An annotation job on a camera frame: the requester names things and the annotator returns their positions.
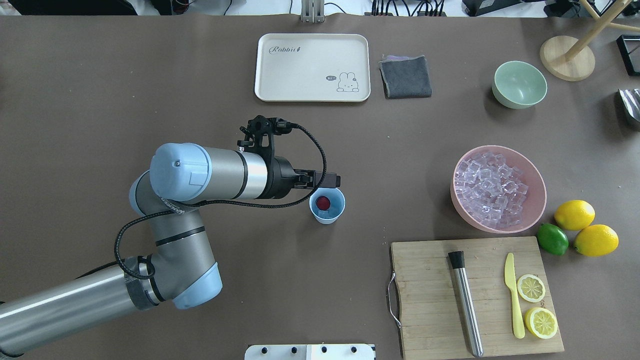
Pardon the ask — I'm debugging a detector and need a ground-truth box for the lemon half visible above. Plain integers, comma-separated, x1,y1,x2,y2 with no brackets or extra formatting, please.
516,274,546,303
523,307,559,340

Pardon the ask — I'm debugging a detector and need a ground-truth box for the shiny metal object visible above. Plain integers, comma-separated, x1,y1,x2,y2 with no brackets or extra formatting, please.
617,88,640,132

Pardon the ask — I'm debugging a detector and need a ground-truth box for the cream rabbit tray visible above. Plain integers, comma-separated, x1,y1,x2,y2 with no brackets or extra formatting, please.
254,33,371,103

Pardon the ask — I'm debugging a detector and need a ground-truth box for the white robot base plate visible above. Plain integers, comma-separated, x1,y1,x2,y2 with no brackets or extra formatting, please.
244,343,377,360

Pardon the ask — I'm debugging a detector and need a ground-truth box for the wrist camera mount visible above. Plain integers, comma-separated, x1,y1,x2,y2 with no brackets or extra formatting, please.
237,115,295,161

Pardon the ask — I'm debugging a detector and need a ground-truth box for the grey folded cloth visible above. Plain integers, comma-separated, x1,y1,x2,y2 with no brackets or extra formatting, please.
378,55,433,100

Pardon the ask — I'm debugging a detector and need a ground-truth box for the wooden cutting board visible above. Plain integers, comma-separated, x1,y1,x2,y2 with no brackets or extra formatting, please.
390,235,565,360

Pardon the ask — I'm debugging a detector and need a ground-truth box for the green bowl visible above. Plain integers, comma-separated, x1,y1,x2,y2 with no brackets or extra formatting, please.
491,60,548,110

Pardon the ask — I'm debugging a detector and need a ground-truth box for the pile of ice cubes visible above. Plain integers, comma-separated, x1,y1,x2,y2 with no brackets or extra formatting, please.
453,152,530,230

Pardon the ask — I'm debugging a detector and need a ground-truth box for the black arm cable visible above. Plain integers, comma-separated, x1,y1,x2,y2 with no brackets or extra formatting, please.
114,123,328,281

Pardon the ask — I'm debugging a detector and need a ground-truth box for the lower lemon half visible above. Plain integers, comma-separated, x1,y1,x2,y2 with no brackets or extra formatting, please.
523,307,559,340

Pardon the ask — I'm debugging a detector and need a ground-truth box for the green lime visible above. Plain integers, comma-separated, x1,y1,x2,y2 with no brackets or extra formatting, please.
535,223,570,256

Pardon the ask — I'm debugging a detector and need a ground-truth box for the black box at edge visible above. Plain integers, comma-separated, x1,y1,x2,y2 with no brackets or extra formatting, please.
616,34,640,76

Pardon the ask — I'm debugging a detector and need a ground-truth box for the whole lemon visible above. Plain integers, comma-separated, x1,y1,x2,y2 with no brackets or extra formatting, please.
573,224,620,257
554,199,595,231

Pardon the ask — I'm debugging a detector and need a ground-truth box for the pink bowl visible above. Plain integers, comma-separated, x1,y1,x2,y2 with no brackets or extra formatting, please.
450,145,547,234

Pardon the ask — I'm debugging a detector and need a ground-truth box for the yellow plastic knife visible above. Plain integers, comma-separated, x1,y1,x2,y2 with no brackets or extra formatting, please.
503,252,526,339

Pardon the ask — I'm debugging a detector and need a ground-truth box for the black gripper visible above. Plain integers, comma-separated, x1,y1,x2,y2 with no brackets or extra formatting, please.
263,156,341,199

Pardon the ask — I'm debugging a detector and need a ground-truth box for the steel muddler black tip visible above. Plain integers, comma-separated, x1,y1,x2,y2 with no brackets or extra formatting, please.
447,250,484,358

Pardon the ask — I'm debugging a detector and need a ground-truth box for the lower whole lemon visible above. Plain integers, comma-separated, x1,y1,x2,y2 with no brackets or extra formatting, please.
573,224,620,257

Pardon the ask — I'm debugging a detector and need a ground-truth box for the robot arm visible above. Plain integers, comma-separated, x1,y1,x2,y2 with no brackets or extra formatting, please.
0,141,340,360

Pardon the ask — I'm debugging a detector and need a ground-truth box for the upper whole lemon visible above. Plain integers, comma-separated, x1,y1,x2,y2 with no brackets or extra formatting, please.
554,199,595,231

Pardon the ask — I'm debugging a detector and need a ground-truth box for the blue paper cup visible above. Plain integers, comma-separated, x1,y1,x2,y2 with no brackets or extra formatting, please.
309,187,346,224

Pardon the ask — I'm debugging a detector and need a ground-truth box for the upper lemon half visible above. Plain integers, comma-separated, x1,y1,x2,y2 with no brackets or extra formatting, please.
516,274,546,303

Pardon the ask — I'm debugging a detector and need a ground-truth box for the red strawberry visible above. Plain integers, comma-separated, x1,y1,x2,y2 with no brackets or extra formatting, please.
315,195,331,211

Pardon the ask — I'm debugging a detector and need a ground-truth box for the metal camera post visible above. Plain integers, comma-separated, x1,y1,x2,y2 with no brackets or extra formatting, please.
300,0,325,24

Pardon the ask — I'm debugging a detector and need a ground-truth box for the wooden stand with base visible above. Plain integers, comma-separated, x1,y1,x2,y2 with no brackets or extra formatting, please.
539,0,640,82

